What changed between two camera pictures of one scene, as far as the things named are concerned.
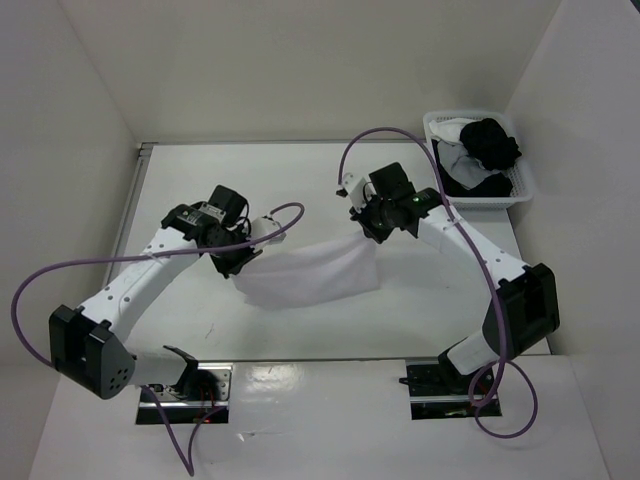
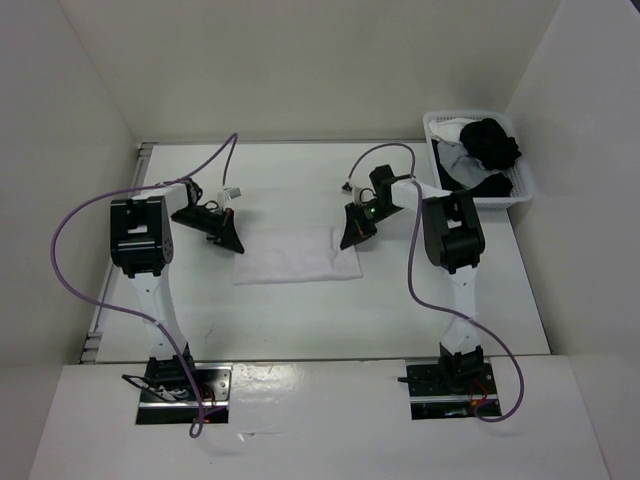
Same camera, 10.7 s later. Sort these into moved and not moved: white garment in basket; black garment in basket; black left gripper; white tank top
Moved: black left gripper; white tank top
Not moved: black garment in basket; white garment in basket
